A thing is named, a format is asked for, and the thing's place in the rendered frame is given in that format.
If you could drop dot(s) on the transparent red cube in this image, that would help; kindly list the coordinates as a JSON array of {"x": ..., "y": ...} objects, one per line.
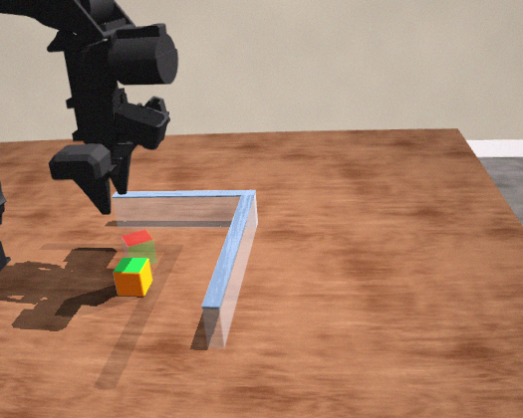
[{"x": 139, "y": 245}]

